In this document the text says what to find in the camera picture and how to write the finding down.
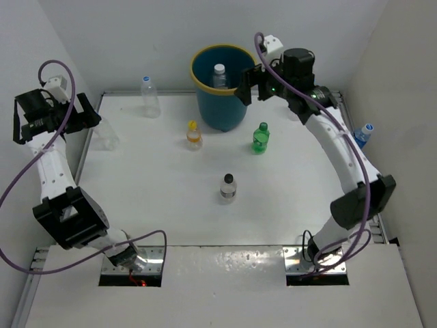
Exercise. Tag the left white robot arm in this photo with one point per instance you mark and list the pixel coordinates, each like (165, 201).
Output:
(66, 211)

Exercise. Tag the square clear bottle white cap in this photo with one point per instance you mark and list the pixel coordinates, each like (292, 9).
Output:
(219, 78)

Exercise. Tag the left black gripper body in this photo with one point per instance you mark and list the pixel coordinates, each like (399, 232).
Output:
(72, 123)

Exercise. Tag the metal base plate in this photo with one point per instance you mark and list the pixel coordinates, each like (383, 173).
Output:
(296, 265)
(149, 262)

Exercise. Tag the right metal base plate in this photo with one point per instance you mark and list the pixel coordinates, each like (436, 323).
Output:
(296, 265)

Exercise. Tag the bottle with blue label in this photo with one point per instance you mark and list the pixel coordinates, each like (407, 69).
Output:
(362, 135)

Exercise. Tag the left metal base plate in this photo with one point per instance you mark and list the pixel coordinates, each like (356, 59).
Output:
(149, 262)

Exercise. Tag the blue bin yellow rim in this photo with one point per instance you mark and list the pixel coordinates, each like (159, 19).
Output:
(220, 109)

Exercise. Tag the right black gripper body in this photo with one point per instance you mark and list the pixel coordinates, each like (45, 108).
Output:
(269, 85)

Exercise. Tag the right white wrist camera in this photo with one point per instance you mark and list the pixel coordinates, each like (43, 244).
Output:
(272, 48)

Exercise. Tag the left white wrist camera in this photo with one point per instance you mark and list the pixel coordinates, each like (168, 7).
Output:
(57, 87)

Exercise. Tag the small bottle yellow cap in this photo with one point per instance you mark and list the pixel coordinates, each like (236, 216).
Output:
(193, 136)

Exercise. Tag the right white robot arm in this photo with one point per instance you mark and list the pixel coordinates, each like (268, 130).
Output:
(289, 75)

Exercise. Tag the green plastic bottle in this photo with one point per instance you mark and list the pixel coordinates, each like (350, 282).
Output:
(260, 138)

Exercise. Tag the small bottle black cap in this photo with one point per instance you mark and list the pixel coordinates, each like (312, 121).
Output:
(228, 188)

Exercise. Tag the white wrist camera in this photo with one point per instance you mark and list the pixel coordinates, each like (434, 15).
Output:
(57, 87)
(272, 48)

